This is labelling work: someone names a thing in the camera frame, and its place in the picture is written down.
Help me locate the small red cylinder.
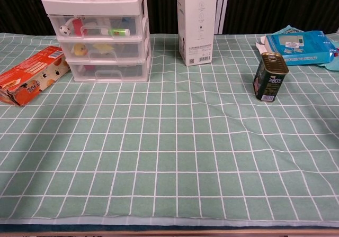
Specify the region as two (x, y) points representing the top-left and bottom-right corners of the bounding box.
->
(73, 19), (83, 38)

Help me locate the green checked tablecloth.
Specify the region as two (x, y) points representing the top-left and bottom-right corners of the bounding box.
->
(0, 32), (339, 226)

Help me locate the white frame post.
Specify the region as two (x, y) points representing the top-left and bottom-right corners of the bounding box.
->
(215, 0), (230, 34)

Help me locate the tall white carton box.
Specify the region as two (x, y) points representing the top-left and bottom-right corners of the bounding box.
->
(176, 0), (218, 67)

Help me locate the teal plastic bag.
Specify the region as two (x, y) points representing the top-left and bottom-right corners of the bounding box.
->
(272, 24), (339, 71)

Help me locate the clear drawer with toys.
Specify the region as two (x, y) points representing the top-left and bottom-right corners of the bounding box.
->
(48, 14), (145, 40)

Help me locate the yellow duck toy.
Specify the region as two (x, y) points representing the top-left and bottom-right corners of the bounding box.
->
(73, 43), (88, 57)

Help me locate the orange carton box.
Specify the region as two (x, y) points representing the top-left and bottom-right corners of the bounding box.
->
(0, 45), (71, 107)

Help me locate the white plastic drawer organizer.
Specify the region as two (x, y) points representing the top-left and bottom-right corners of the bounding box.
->
(40, 0), (152, 83)

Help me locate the clear drawer with pink item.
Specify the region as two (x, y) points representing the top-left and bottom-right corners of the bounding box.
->
(67, 61), (149, 82)

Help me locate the green and white tube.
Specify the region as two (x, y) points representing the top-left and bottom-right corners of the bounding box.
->
(100, 28), (131, 36)

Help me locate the flat blue product box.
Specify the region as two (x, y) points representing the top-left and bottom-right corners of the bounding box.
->
(255, 30), (337, 66)

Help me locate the black curtain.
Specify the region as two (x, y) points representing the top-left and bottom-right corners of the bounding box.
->
(0, 0), (339, 35)

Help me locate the yellow paper piece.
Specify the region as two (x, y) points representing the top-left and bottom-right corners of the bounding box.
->
(93, 43), (114, 54)

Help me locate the clear drawer with duck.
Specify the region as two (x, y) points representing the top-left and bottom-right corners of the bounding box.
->
(57, 38), (146, 62)

